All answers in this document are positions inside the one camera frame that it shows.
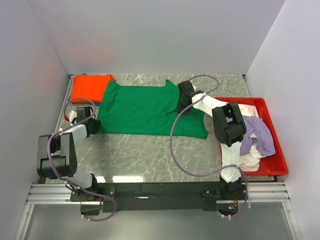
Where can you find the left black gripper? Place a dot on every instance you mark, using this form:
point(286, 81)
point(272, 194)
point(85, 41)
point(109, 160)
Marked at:
point(97, 124)

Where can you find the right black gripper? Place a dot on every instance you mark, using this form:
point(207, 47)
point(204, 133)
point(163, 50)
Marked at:
point(179, 108)

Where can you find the green t shirt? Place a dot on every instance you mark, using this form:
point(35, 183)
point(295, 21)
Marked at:
point(148, 110)

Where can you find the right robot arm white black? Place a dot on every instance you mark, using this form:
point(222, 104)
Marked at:
point(229, 129)

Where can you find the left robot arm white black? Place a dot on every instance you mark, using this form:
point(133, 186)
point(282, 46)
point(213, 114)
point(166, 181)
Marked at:
point(63, 151)

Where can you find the folded orange t shirt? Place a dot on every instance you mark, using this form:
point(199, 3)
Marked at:
point(87, 87)

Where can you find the black base beam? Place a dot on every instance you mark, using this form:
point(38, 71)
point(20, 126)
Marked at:
point(143, 196)

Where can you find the lavender t shirt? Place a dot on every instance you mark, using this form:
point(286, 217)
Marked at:
point(259, 134)

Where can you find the pale pink t shirt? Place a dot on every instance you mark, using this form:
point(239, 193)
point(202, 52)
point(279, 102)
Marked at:
point(250, 162)

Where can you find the red plastic bin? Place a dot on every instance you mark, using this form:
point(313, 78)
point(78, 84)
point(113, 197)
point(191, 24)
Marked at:
point(274, 165)

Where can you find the aluminium frame rail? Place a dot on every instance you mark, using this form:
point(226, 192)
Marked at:
point(58, 194)

